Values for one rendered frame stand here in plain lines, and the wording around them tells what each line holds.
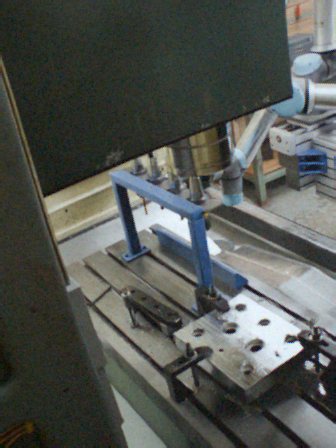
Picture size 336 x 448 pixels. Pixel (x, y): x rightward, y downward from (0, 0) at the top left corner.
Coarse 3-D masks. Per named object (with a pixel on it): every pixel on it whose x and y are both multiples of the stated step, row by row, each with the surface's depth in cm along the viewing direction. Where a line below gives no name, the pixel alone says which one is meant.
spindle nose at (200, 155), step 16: (224, 128) 113; (176, 144) 113; (192, 144) 112; (208, 144) 112; (224, 144) 114; (176, 160) 115; (192, 160) 113; (208, 160) 113; (224, 160) 115; (192, 176) 116
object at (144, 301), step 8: (128, 288) 164; (136, 288) 163; (136, 296) 159; (144, 296) 159; (136, 304) 158; (144, 304) 155; (152, 304) 154; (160, 304) 154; (136, 312) 162; (152, 312) 151; (160, 312) 150; (168, 312) 149; (176, 312) 149; (160, 320) 150; (168, 320) 146; (176, 320) 145; (168, 328) 148; (176, 328) 146; (168, 336) 149
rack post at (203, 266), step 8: (192, 224) 144; (200, 224) 146; (192, 232) 146; (200, 232) 147; (192, 240) 148; (200, 240) 147; (192, 248) 150; (200, 248) 148; (208, 248) 150; (200, 256) 149; (208, 256) 151; (200, 264) 150; (208, 264) 152; (200, 272) 152; (208, 272) 153; (200, 280) 154; (208, 280) 154; (224, 296) 160
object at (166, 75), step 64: (0, 0) 76; (64, 0) 81; (128, 0) 87; (192, 0) 94; (256, 0) 101; (64, 64) 84; (128, 64) 91; (192, 64) 98; (256, 64) 106; (64, 128) 88; (128, 128) 95; (192, 128) 102
